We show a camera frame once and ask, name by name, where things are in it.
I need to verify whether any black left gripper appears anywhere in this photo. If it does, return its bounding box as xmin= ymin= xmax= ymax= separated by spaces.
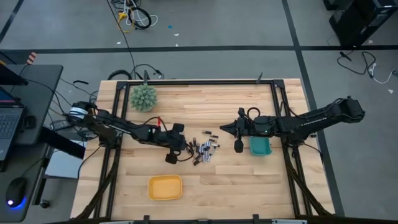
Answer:
xmin=161 ymin=130 xmax=195 ymax=165

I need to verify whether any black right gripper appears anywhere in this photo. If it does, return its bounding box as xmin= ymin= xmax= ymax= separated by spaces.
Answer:
xmin=220 ymin=108 xmax=251 ymax=139

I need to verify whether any teal plastic bin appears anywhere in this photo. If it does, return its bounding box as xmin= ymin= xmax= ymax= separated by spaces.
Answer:
xmin=248 ymin=136 xmax=273 ymax=157

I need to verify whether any yellow plastic bin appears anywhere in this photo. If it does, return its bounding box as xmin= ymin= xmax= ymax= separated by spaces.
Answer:
xmin=147 ymin=174 xmax=183 ymax=202

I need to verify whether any green potted plant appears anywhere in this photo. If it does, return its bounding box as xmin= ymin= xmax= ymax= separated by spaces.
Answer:
xmin=129 ymin=83 xmax=159 ymax=113

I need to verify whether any white floor box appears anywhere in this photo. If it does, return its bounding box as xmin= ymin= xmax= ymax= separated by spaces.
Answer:
xmin=44 ymin=139 xmax=87 ymax=180

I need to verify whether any black desk foot bar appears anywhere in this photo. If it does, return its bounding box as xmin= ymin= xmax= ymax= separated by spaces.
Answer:
xmin=39 ymin=126 xmax=86 ymax=160

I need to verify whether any black power brick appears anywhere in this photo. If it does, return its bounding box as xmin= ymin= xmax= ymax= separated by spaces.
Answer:
xmin=50 ymin=119 xmax=73 ymax=131

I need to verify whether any black desk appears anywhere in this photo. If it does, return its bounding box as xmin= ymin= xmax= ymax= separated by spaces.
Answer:
xmin=0 ymin=63 xmax=65 ymax=223

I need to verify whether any small black desk device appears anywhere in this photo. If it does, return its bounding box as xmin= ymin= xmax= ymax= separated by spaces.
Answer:
xmin=23 ymin=114 xmax=37 ymax=130

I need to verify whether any black equipment case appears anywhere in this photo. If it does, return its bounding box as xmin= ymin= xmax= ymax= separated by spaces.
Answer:
xmin=323 ymin=0 xmax=398 ymax=48

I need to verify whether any black computer mouse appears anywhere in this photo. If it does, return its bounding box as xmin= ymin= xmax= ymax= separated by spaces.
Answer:
xmin=5 ymin=176 xmax=28 ymax=208

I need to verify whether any dark laptop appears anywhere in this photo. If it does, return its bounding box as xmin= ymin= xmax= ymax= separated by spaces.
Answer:
xmin=0 ymin=86 xmax=26 ymax=163

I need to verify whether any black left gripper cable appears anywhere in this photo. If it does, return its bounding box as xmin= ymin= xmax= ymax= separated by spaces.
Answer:
xmin=172 ymin=151 xmax=195 ymax=163

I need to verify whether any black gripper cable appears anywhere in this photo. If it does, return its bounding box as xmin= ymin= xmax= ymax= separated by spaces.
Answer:
xmin=172 ymin=151 xmax=195 ymax=163
xmin=246 ymin=106 xmax=262 ymax=122

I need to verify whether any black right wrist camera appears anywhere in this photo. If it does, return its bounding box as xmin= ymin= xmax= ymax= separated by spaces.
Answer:
xmin=234 ymin=134 xmax=244 ymax=154

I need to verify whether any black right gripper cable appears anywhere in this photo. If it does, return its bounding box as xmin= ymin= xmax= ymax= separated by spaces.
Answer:
xmin=246 ymin=106 xmax=262 ymax=122

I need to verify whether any black aluminium table frame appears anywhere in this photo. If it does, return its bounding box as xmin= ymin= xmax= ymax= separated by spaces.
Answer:
xmin=72 ymin=72 xmax=334 ymax=224

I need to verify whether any thin black cable loop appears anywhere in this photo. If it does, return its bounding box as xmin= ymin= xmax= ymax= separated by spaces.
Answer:
xmin=129 ymin=63 xmax=165 ymax=80

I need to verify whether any thick black cable loop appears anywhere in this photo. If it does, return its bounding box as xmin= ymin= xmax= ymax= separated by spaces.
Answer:
xmin=107 ymin=69 xmax=134 ymax=82

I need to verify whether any long black floor cable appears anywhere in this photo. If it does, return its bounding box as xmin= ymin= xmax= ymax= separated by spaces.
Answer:
xmin=106 ymin=0 xmax=137 ymax=79

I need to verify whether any black floor cable with plug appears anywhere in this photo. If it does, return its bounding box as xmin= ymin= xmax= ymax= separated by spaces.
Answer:
xmin=336 ymin=50 xmax=377 ymax=76

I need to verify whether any black coiled floor cable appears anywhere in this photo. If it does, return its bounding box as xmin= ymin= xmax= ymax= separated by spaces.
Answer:
xmin=130 ymin=6 xmax=153 ymax=31

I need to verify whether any yellow floor cable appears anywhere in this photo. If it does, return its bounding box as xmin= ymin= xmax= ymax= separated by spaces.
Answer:
xmin=116 ymin=11 xmax=136 ymax=34

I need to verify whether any white coiled floor cable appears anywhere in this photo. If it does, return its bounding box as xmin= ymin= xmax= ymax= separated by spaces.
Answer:
xmin=123 ymin=0 xmax=159 ymax=28

